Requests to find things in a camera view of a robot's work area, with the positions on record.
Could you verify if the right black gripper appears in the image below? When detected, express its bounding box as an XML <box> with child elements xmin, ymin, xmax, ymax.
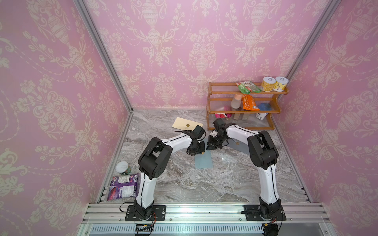
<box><xmin>206</xmin><ymin>134</ymin><xmax>226</xmax><ymax>149</ymax></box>

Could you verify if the teal green envelope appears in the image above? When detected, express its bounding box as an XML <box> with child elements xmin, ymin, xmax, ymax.
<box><xmin>195</xmin><ymin>150</ymin><xmax>213</xmax><ymax>169</ymax></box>

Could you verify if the cream yellow envelope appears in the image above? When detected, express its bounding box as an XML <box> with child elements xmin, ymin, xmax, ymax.
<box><xmin>172</xmin><ymin>117</ymin><xmax>203</xmax><ymax>130</ymax></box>

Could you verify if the grey envelope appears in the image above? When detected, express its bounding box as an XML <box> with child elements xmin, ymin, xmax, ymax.
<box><xmin>227</xmin><ymin>139</ymin><xmax>250</xmax><ymax>155</ymax></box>

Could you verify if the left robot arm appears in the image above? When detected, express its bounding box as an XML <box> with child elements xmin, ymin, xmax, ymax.
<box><xmin>133</xmin><ymin>125</ymin><xmax>205</xmax><ymax>219</ymax></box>

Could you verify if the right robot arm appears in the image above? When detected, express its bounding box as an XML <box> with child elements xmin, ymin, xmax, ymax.
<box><xmin>207</xmin><ymin>119</ymin><xmax>286</xmax><ymax>221</ymax></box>

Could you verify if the magenta pink item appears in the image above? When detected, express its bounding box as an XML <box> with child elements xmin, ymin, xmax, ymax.
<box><xmin>215</xmin><ymin>106</ymin><xmax>232</xmax><ymax>120</ymax></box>

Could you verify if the wooden three-tier shelf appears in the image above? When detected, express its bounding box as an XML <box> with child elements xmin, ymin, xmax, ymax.
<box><xmin>206</xmin><ymin>82</ymin><xmax>288</xmax><ymax>130</ymax></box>

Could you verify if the pink beige bottle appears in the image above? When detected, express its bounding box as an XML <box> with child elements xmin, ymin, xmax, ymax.
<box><xmin>231</xmin><ymin>93</ymin><xmax>243</xmax><ymax>110</ymax></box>

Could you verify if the orange snack bag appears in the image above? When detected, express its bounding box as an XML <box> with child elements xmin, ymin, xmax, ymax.
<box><xmin>242</xmin><ymin>94</ymin><xmax>260</xmax><ymax>111</ymax></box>

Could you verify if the green snack packet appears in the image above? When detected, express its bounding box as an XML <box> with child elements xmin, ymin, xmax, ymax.
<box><xmin>236</xmin><ymin>81</ymin><xmax>262</xmax><ymax>94</ymax></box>

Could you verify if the green white can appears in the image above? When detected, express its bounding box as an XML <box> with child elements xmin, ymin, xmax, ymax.
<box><xmin>115</xmin><ymin>161</ymin><xmax>131</xmax><ymax>176</ymax></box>

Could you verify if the yellow can left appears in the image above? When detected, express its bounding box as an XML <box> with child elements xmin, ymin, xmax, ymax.
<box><xmin>260</xmin><ymin>76</ymin><xmax>277</xmax><ymax>92</ymax></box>

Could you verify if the yellow can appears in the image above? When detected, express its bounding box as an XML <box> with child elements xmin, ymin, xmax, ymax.
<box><xmin>260</xmin><ymin>76</ymin><xmax>277</xmax><ymax>92</ymax></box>
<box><xmin>273</xmin><ymin>76</ymin><xmax>289</xmax><ymax>92</ymax></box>

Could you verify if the purple snack bag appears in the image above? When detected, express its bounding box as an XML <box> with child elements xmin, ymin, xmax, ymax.
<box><xmin>107</xmin><ymin>174</ymin><xmax>139</xmax><ymax>201</ymax></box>

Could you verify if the yellow can right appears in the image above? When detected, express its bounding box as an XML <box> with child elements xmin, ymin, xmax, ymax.
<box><xmin>273</xmin><ymin>76</ymin><xmax>289</xmax><ymax>92</ymax></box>

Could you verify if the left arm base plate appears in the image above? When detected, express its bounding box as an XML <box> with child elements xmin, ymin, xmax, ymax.
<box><xmin>125</xmin><ymin>205</ymin><xmax>166</xmax><ymax>221</ymax></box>

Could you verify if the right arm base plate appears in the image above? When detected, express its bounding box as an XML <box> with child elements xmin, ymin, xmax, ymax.
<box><xmin>241</xmin><ymin>205</ymin><xmax>286</xmax><ymax>222</ymax></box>

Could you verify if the aluminium front rail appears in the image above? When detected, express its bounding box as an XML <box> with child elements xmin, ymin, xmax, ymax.
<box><xmin>77</xmin><ymin>203</ymin><xmax>337</xmax><ymax>236</ymax></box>

